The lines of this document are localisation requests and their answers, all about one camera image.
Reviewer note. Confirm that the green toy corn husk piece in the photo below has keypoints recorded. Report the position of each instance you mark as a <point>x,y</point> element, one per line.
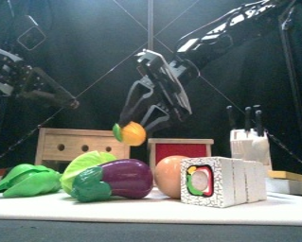
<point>116,132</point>

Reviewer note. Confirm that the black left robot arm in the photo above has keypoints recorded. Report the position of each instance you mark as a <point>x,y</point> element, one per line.
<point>13,25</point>

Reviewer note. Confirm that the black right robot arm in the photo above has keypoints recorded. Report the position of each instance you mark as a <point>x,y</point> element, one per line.
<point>224,30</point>

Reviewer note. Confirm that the wooden box with red panel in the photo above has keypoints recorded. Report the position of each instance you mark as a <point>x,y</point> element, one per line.
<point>180,149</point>

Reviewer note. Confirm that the wooden box with round holes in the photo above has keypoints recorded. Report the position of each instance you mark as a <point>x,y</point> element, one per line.
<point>80,146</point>

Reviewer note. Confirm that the orange toy peach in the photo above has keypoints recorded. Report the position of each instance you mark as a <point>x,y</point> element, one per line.
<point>167,178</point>

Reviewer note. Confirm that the purple toy eggplant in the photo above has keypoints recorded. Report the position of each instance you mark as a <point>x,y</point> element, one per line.
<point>123,178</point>

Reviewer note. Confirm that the light green toy lettuce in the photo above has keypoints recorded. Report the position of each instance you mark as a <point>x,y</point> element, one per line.
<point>83,162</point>

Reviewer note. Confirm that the white knife block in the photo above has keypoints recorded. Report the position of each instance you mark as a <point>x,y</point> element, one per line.
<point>250,146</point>

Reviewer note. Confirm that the white toy sushi roll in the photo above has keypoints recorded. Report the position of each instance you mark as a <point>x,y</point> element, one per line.
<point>224,181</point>

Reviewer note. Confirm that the white cutting board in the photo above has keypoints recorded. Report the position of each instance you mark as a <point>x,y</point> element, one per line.
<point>148,209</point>

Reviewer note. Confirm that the yellow toy slab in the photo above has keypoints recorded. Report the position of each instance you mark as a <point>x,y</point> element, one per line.
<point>285,175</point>

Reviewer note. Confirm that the white toy block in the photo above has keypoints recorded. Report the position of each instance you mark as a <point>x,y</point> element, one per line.
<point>285,186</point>

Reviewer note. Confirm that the vertical metal frame bar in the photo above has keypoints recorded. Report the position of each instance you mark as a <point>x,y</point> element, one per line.
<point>149,22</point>

